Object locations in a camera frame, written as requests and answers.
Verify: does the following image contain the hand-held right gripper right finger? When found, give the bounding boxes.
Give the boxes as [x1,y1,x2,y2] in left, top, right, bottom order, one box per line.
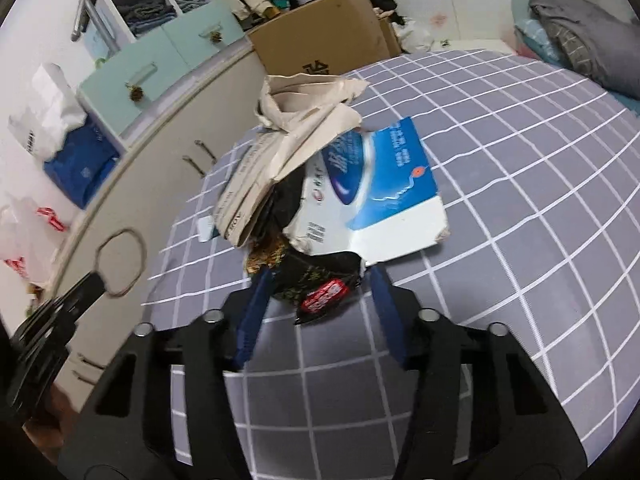
[367,264,586,480]

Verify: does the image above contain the white plastic bag red print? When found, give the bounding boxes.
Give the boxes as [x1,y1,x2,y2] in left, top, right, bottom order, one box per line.
[0,191,68,286]

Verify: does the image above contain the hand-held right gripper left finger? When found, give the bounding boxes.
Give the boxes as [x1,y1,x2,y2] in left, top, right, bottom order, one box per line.
[57,267,276,480]

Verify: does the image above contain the blue woven bag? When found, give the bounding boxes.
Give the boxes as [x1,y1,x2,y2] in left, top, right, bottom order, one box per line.
[42,120,121,210]

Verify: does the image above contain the blue white flattened carton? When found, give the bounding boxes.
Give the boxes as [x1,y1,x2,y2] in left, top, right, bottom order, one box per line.
[283,116,451,266]

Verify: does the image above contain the blue checked pillow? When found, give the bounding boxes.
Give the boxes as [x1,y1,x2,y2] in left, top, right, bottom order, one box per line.
[514,19,571,68]

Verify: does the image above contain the person's left hand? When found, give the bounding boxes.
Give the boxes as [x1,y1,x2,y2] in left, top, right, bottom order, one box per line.
[22,390,90,461]

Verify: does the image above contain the narrow teal drawer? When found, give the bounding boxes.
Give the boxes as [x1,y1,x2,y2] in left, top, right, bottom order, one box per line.
[162,0,246,66]

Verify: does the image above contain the folded grey jeans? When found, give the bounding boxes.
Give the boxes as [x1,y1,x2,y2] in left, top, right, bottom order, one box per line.
[122,0,176,26]

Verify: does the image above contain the crumpled beige paper bag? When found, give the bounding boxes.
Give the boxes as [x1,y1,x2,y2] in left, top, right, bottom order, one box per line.
[255,72,368,183]

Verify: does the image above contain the low white cabinet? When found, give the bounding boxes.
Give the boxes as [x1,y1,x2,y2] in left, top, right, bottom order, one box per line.
[30,35,273,396]

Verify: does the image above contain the grey metal handrail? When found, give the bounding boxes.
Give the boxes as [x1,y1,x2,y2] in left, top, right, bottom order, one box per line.
[71,0,113,43]

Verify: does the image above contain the white paper bag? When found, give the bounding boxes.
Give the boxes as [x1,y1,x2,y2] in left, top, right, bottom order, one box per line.
[7,62,88,161]

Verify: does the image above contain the white low platform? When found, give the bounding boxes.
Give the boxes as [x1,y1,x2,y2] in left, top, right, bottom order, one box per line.
[430,37,516,54]

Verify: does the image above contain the small cardboard box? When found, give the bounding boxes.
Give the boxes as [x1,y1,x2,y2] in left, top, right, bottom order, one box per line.
[377,14,405,58]

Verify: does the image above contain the black snack packet red label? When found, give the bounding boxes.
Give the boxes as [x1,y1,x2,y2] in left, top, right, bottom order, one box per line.
[245,245,366,326]

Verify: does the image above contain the black clothes pile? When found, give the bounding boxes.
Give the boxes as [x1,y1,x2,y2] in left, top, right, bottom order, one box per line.
[367,0,406,26]

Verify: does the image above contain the crumpled white plastic bag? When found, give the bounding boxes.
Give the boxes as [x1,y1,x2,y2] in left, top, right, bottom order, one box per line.
[395,17,435,53]

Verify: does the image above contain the grey checked tablecloth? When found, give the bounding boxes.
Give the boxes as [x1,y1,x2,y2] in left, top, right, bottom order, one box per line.
[140,47,640,480]

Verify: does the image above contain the grey duvet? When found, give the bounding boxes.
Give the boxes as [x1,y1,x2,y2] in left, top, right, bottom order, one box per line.
[529,0,640,98]

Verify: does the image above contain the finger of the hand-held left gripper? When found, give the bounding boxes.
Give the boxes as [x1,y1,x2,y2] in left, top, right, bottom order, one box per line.
[47,271,107,318]

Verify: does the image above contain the large cardboard box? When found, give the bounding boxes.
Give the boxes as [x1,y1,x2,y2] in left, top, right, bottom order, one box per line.
[247,0,393,78]

